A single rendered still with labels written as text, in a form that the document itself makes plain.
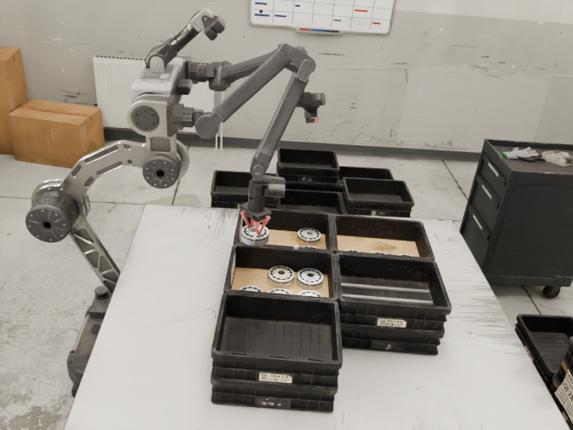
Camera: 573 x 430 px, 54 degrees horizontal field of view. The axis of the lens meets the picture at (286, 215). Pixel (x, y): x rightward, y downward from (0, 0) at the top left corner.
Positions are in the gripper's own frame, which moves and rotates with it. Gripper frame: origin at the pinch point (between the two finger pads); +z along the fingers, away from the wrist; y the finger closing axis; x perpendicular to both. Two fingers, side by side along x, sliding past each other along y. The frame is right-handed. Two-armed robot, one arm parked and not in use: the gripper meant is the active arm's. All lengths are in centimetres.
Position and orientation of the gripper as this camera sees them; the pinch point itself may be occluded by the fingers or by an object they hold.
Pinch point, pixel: (254, 229)
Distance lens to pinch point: 207.1
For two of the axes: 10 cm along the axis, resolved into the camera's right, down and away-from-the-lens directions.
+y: -6.8, -4.2, 6.0
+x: -7.3, 3.0, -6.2
